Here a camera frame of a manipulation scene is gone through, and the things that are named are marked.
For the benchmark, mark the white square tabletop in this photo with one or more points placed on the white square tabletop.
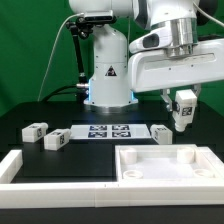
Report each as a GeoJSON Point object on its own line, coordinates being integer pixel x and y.
{"type": "Point", "coordinates": [166, 162]}

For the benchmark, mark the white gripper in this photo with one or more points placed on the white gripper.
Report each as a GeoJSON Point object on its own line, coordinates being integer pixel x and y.
{"type": "Point", "coordinates": [150, 68]}

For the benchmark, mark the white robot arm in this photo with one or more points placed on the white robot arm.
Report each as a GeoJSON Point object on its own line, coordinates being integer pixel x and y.
{"type": "Point", "coordinates": [109, 85]}

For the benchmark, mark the white U-shaped obstacle wall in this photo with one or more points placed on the white U-shaped obstacle wall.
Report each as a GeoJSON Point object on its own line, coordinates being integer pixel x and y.
{"type": "Point", "coordinates": [199, 191]}

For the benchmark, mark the white AprilTag base sheet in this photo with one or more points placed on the white AprilTag base sheet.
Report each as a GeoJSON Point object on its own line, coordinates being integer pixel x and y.
{"type": "Point", "coordinates": [110, 131]}

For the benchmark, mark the grey camera on mount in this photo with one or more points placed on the grey camera on mount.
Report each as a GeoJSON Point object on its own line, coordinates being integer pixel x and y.
{"type": "Point", "coordinates": [99, 16]}

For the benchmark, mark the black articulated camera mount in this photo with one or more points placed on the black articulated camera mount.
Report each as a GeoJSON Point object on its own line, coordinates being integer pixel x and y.
{"type": "Point", "coordinates": [79, 46]}

